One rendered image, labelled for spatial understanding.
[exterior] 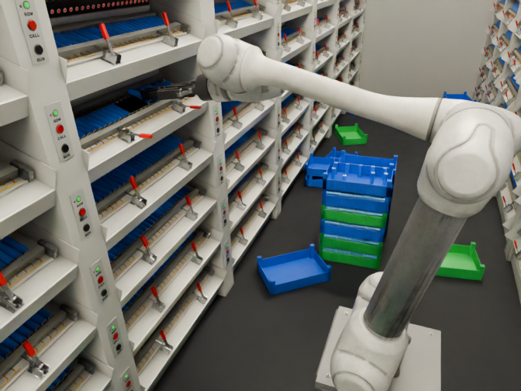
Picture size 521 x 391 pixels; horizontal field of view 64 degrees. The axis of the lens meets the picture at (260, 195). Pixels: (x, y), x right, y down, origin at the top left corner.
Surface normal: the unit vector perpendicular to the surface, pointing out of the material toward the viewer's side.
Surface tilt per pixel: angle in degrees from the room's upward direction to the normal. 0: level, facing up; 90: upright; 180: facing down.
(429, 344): 2
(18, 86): 90
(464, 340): 0
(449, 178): 81
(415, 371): 2
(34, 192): 21
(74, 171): 90
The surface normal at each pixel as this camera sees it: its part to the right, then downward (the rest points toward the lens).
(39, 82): 0.93, 0.15
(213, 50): -0.53, -0.07
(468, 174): -0.44, 0.32
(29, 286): 0.31, -0.77
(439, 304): -0.03, -0.88
